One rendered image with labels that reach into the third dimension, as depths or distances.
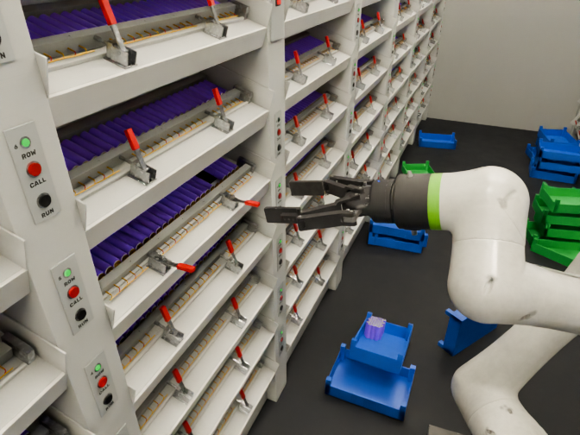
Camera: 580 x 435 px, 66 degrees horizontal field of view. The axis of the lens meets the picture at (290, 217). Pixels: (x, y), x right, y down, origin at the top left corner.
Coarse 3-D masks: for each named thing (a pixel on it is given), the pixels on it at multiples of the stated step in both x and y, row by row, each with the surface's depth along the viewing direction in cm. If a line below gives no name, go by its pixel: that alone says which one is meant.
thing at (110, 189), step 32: (160, 96) 96; (192, 96) 101; (224, 96) 105; (256, 96) 111; (64, 128) 77; (96, 128) 82; (128, 128) 84; (160, 128) 86; (192, 128) 94; (224, 128) 96; (256, 128) 109; (96, 160) 73; (128, 160) 76; (160, 160) 82; (192, 160) 85; (96, 192) 71; (128, 192) 73; (160, 192) 79; (96, 224) 66
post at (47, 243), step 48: (0, 0) 47; (0, 96) 49; (0, 144) 50; (48, 144) 56; (0, 192) 51; (48, 240) 58; (48, 288) 60; (96, 288) 68; (48, 336) 63; (96, 336) 70; (96, 432) 75
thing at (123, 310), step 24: (264, 168) 120; (240, 192) 113; (264, 192) 122; (216, 216) 103; (240, 216) 111; (192, 240) 95; (216, 240) 102; (192, 264) 95; (120, 288) 80; (144, 288) 82; (168, 288) 89; (120, 312) 77; (120, 336) 78
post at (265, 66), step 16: (272, 48) 106; (224, 64) 110; (240, 64) 109; (256, 64) 107; (272, 64) 108; (256, 80) 109; (272, 80) 110; (272, 112) 113; (272, 128) 115; (240, 144) 120; (256, 144) 118; (272, 144) 117; (272, 160) 119; (272, 176) 122; (272, 192) 124; (256, 208) 128; (272, 240) 132; (272, 256) 135; (272, 272) 138; (272, 304) 145; (272, 352) 156; (272, 384) 165
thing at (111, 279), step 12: (240, 168) 117; (228, 180) 111; (240, 180) 115; (216, 192) 106; (204, 204) 101; (180, 216) 96; (192, 216) 98; (168, 228) 92; (180, 228) 95; (192, 228) 96; (156, 240) 89; (144, 252) 85; (120, 264) 81; (132, 264) 82; (108, 276) 79; (120, 276) 80; (108, 288) 78
